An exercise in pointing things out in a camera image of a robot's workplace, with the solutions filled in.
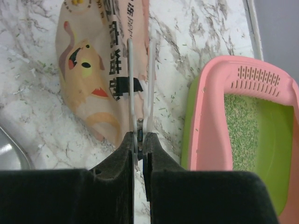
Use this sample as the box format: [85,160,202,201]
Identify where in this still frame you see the green cat litter granules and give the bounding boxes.
[224,94,259,171]

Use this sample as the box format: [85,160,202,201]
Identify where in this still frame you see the cat litter paper bag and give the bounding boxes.
[56,0,149,147]

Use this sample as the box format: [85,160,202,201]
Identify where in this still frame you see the metal ruler bag clip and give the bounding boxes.
[127,39,156,163]

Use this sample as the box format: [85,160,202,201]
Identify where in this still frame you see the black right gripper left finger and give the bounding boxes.
[0,132,134,224]

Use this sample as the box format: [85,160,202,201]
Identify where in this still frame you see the metal litter scoop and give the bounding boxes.
[0,127,34,171]

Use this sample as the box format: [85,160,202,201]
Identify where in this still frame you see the pink green litter box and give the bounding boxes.
[181,56,299,224]

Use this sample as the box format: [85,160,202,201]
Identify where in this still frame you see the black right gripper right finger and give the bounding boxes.
[143,133,278,224]

